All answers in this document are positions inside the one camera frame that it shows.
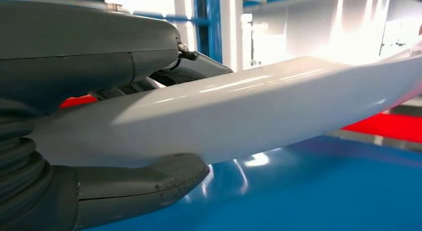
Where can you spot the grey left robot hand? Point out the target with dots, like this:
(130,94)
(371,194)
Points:
(82,48)

